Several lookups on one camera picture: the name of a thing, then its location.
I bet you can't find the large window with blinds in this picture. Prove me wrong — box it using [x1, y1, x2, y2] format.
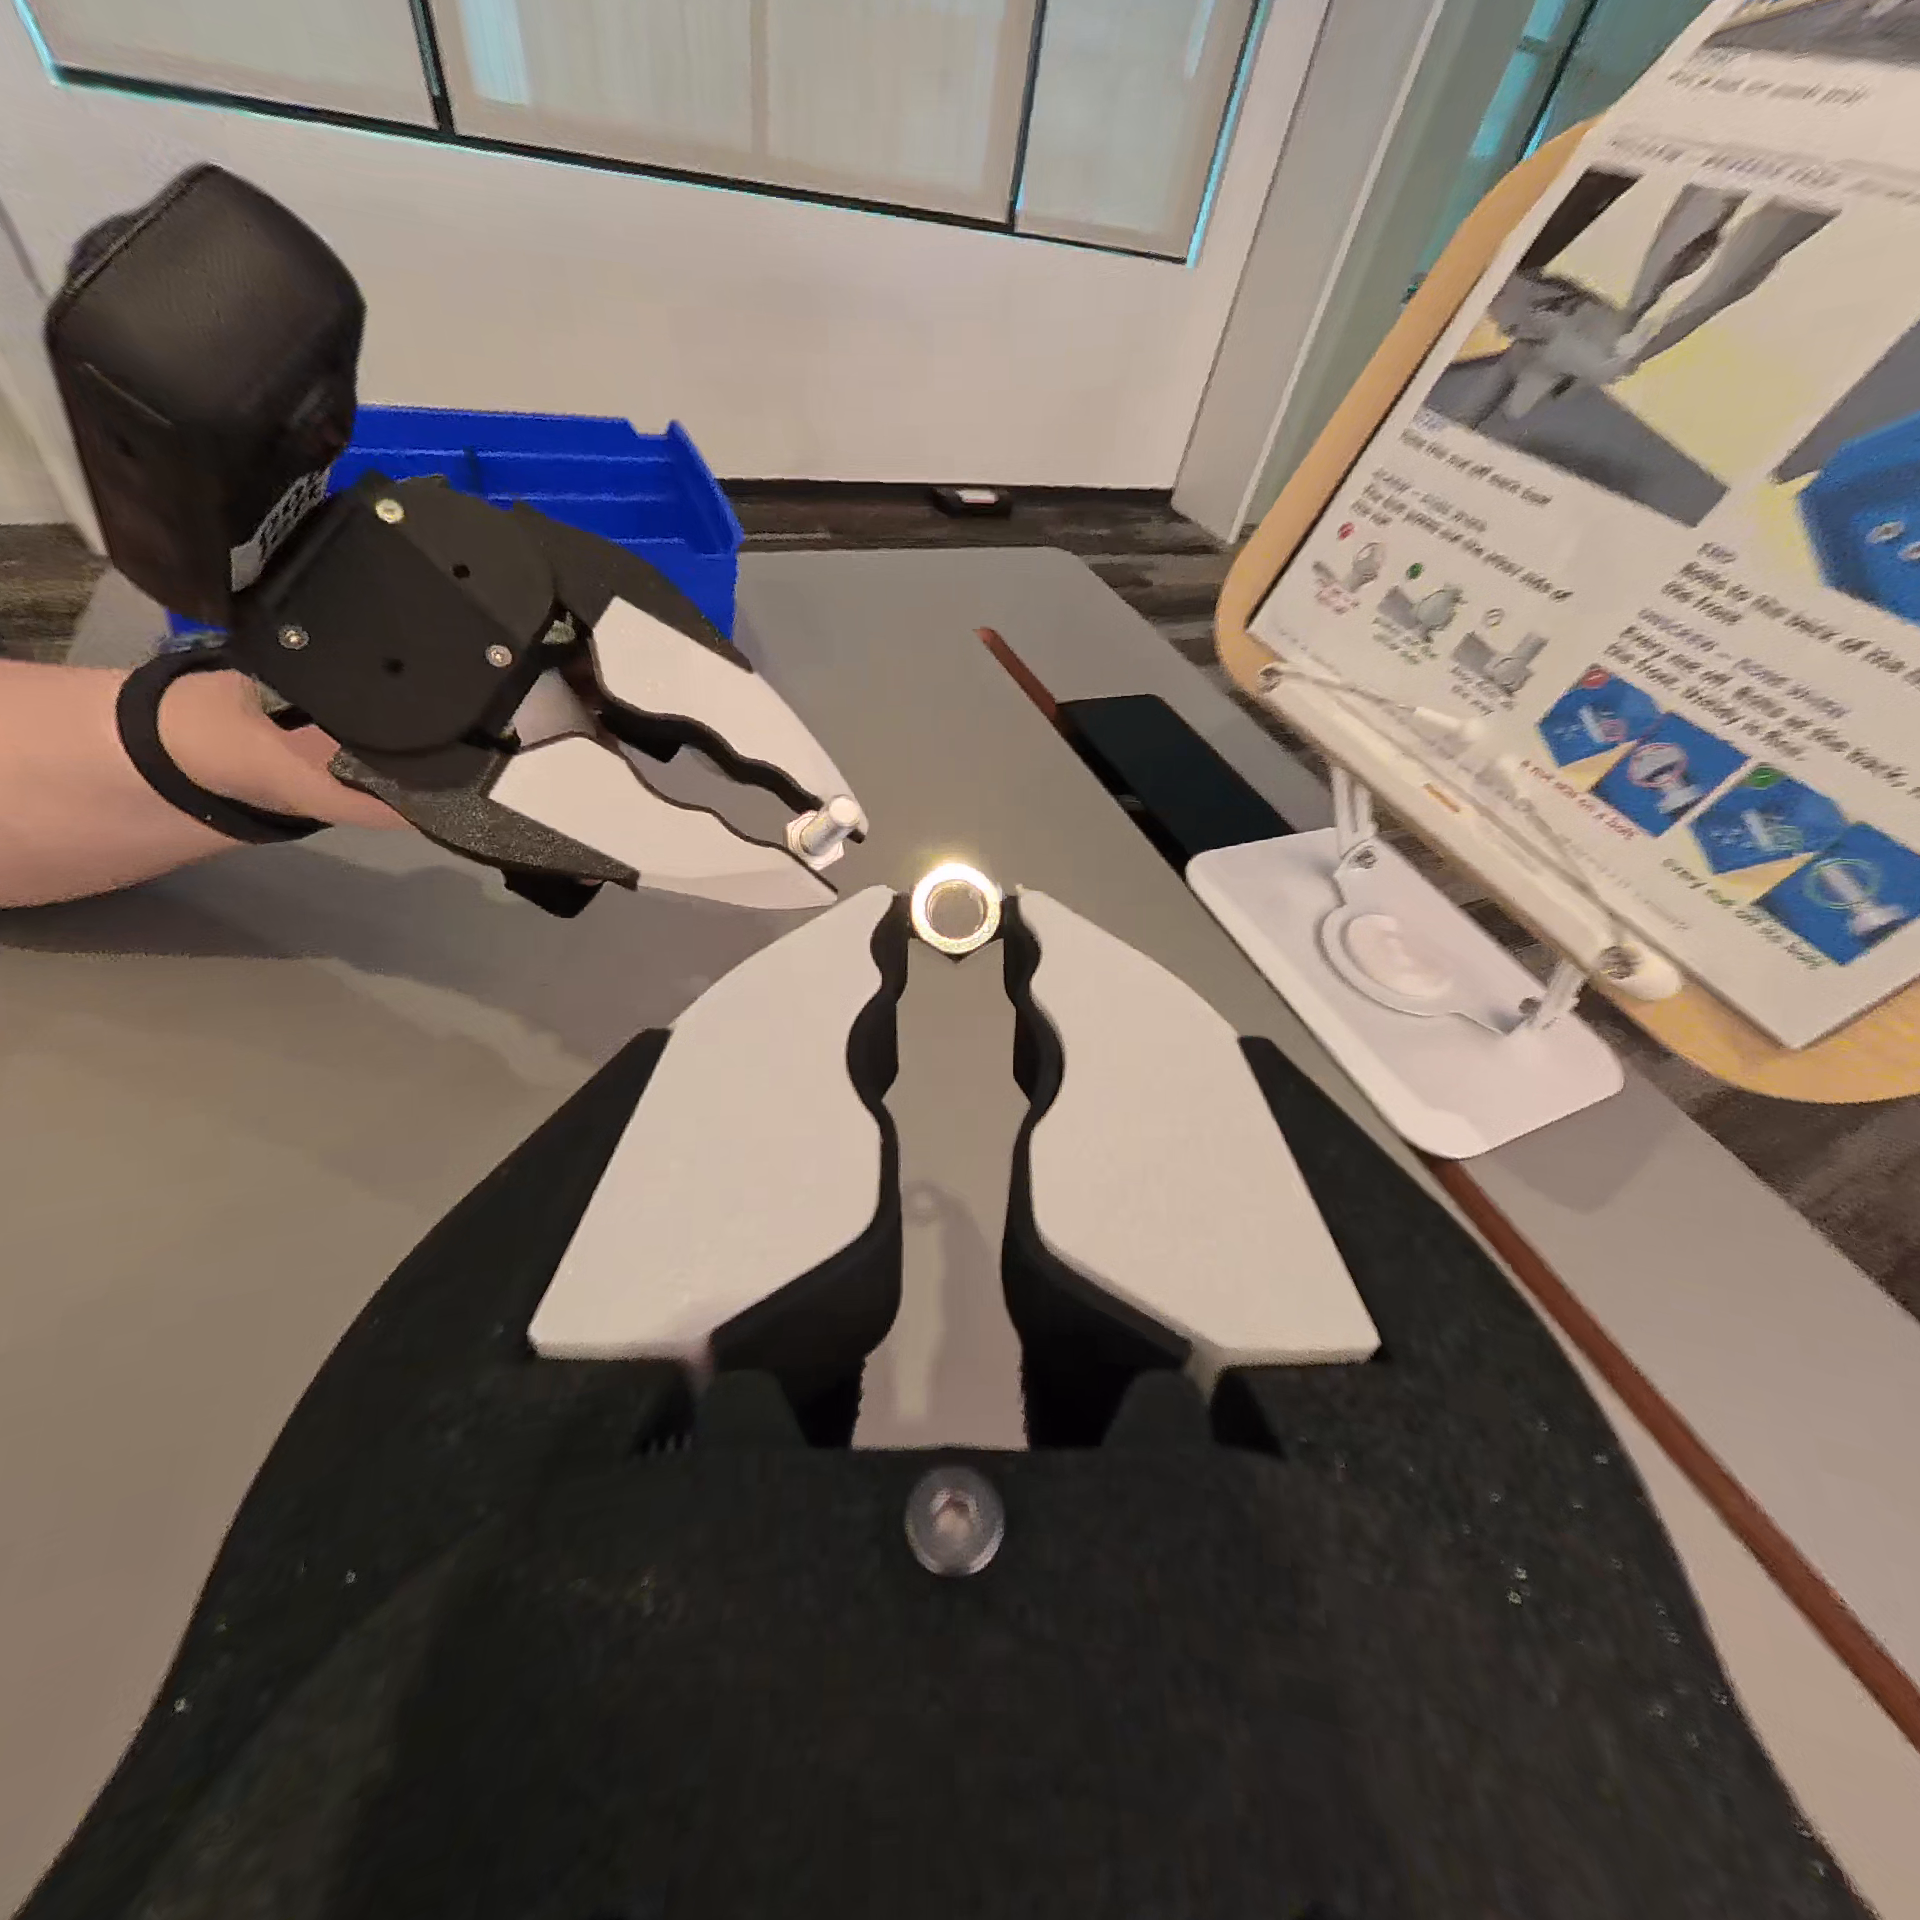
[0, 0, 1268, 266]

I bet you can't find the glass partition window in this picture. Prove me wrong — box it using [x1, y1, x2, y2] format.
[1323, 0, 1727, 332]

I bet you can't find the silver hex nut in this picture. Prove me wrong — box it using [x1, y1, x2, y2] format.
[909, 861, 1013, 954]

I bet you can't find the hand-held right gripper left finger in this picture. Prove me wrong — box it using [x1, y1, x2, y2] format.
[526, 892, 913, 1446]

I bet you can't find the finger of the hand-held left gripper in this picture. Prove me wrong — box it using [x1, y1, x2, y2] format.
[481, 736, 850, 914]
[557, 601, 850, 819]

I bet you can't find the blue plastic bin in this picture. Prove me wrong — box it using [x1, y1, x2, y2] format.
[166, 409, 745, 646]

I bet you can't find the black phone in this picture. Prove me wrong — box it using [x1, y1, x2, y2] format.
[1058, 692, 1298, 871]

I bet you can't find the person's left hand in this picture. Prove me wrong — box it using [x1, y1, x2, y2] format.
[146, 684, 417, 840]

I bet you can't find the instruction poster board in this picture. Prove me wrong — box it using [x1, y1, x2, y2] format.
[1216, 0, 1920, 1104]

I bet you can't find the white board stand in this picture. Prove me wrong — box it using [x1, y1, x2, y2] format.
[1187, 666, 1682, 1159]

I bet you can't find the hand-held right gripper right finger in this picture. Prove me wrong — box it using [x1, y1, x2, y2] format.
[999, 892, 1387, 1446]

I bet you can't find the person's left forearm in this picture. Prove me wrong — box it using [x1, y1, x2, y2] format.
[0, 656, 182, 907]

